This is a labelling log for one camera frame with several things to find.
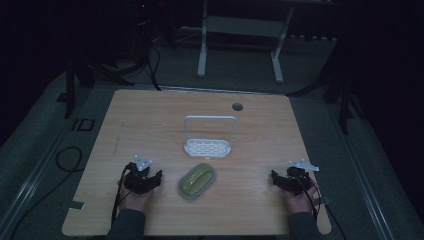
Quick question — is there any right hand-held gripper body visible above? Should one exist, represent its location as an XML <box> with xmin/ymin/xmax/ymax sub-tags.
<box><xmin>278</xmin><ymin>158</ymin><xmax>320</xmax><ymax>197</ymax></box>

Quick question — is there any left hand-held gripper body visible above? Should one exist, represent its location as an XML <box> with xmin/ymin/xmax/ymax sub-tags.
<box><xmin>123</xmin><ymin>154</ymin><xmax>158</xmax><ymax>195</ymax></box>

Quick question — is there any yellow-green soap bar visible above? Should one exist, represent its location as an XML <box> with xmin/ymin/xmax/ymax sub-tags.
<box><xmin>182</xmin><ymin>165</ymin><xmax>214</xmax><ymax>195</ymax></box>

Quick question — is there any white soap rack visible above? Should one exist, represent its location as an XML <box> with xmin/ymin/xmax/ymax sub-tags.
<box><xmin>183</xmin><ymin>114</ymin><xmax>238</xmax><ymax>159</ymax></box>

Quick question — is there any person's right hand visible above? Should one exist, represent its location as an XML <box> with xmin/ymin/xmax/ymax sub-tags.
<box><xmin>281</xmin><ymin>179</ymin><xmax>320</xmax><ymax>214</ymax></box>

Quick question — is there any person's left hand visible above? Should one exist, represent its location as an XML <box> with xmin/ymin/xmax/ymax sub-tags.
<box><xmin>117</xmin><ymin>179</ymin><xmax>155</xmax><ymax>214</ymax></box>

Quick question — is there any black tripod stand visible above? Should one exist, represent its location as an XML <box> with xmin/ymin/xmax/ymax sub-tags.
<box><xmin>63</xmin><ymin>0</ymin><xmax>161</xmax><ymax>119</ymax></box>

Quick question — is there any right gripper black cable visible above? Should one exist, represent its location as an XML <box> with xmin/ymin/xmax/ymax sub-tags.
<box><xmin>293</xmin><ymin>174</ymin><xmax>348</xmax><ymax>240</ymax></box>

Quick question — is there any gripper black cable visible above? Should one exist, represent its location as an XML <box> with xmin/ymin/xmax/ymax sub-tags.
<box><xmin>110</xmin><ymin>162</ymin><xmax>134</xmax><ymax>228</ymax></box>
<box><xmin>293</xmin><ymin>174</ymin><xmax>348</xmax><ymax>240</ymax></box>

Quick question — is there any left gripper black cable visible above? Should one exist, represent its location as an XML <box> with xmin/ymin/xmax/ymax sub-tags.
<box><xmin>110</xmin><ymin>162</ymin><xmax>134</xmax><ymax>228</ymax></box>

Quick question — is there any black cable on floor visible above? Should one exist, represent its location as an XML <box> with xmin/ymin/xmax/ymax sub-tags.
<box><xmin>9</xmin><ymin>145</ymin><xmax>84</xmax><ymax>240</ymax></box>

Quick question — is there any white desk frame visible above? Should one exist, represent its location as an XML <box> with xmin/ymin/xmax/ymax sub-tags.
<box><xmin>196</xmin><ymin>0</ymin><xmax>296</xmax><ymax>84</ymax></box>

